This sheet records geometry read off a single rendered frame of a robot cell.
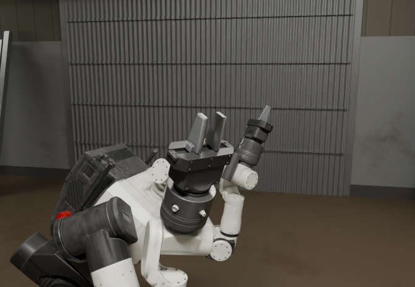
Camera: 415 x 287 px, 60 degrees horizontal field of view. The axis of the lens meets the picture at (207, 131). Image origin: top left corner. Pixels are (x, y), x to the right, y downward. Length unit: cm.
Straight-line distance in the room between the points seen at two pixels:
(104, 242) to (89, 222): 5
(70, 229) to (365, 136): 339
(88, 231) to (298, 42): 318
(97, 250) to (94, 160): 27
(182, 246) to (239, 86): 314
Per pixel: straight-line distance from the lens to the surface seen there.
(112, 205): 82
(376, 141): 396
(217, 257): 129
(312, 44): 374
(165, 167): 95
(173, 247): 68
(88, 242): 84
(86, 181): 102
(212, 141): 60
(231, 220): 127
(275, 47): 372
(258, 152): 122
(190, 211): 61
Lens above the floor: 130
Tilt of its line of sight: 10 degrees down
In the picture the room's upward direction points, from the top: straight up
